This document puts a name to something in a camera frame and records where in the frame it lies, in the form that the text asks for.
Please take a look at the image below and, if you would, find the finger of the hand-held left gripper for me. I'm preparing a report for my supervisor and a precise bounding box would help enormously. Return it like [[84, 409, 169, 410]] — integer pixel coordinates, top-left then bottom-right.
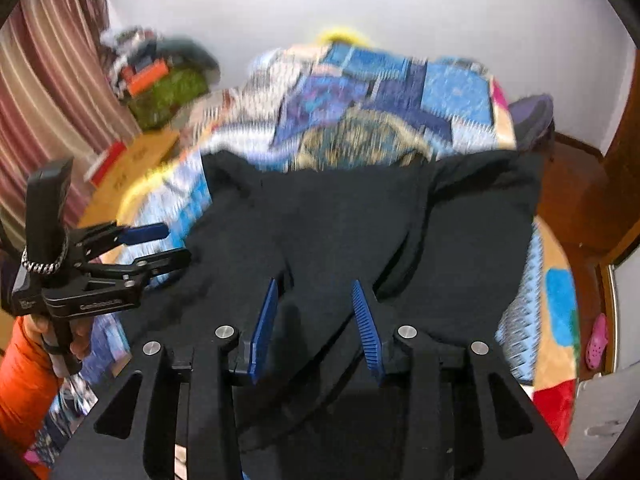
[[92, 248, 192, 292], [70, 221, 170, 263]]

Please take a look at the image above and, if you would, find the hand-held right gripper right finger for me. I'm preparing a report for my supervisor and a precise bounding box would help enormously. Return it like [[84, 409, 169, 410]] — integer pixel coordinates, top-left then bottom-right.
[[350, 279, 581, 480]]

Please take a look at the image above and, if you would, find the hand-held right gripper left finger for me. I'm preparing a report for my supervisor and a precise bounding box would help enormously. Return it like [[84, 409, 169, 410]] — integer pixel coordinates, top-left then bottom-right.
[[50, 277, 281, 480]]

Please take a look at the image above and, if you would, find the black zip hoodie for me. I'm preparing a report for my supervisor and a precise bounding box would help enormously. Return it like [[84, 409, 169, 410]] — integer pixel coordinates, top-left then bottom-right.
[[120, 147, 547, 480]]

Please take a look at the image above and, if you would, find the person's left forearm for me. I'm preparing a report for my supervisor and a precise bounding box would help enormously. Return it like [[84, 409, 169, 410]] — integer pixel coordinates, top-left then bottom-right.
[[0, 316, 67, 467]]

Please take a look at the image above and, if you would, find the wooden side table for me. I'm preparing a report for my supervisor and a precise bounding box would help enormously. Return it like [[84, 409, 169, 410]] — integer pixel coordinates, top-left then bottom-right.
[[76, 129, 182, 227]]

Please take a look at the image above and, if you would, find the red flat box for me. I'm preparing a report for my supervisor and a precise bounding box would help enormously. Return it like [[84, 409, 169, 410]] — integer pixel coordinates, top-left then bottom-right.
[[84, 141, 127, 184]]

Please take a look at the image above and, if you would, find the green patterned cloth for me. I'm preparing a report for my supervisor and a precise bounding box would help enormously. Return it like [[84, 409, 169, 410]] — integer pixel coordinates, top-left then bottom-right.
[[127, 66, 209, 131]]

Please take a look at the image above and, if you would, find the striped pillow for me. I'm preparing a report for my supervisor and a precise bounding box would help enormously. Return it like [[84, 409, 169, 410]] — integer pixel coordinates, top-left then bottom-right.
[[171, 87, 253, 133]]

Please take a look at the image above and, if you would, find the striped red curtain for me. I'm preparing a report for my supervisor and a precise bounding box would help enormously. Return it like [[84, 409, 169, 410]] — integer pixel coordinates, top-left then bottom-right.
[[0, 0, 142, 228]]

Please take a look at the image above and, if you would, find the orange box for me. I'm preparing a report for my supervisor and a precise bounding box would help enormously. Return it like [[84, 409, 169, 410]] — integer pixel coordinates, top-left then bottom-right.
[[126, 59, 169, 97]]

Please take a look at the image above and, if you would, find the pile of clutter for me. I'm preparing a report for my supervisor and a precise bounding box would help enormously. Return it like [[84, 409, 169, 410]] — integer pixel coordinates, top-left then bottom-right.
[[99, 25, 222, 101]]

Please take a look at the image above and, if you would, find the pink clog shoe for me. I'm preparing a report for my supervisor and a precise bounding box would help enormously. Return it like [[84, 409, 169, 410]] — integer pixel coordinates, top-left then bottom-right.
[[585, 312, 610, 372]]

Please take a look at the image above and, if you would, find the patchwork quilt bed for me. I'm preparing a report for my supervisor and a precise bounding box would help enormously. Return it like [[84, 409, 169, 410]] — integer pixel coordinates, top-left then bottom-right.
[[30, 42, 582, 467]]

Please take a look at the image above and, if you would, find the white cabinet door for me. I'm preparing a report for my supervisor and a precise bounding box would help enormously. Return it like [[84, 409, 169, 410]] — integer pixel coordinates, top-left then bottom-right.
[[567, 260, 640, 480]]

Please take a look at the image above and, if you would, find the grey backpack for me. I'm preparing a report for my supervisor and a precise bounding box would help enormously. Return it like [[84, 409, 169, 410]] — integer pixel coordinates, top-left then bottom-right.
[[507, 94, 557, 152]]

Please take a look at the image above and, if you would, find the brown wooden door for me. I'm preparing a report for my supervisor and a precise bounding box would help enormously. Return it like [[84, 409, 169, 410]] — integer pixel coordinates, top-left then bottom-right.
[[597, 45, 640, 273]]

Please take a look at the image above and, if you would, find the yellow foam ring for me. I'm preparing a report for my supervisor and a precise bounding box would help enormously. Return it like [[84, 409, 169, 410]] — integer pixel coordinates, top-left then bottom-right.
[[317, 26, 375, 47]]

